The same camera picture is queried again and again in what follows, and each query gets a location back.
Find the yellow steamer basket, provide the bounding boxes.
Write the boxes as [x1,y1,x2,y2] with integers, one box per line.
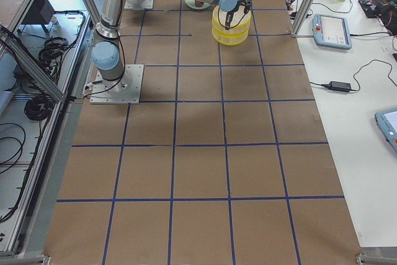
[212,27,249,46]
[212,6,251,37]

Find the light green plate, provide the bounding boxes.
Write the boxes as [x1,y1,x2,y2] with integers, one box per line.
[184,0,211,11]

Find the teach pendant with red button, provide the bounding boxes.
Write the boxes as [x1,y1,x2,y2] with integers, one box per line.
[312,14,352,50]

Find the black power adapter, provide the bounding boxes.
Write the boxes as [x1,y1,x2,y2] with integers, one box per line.
[321,81,352,92]

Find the brown steamed bun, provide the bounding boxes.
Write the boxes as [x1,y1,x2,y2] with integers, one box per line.
[194,1,204,7]

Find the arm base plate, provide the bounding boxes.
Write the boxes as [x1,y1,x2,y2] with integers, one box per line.
[89,65,144,104]
[124,0,154,11]

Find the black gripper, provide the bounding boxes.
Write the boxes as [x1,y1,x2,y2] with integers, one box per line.
[225,0,252,30]

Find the coiled black cables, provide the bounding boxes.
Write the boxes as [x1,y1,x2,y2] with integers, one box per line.
[24,96,52,122]

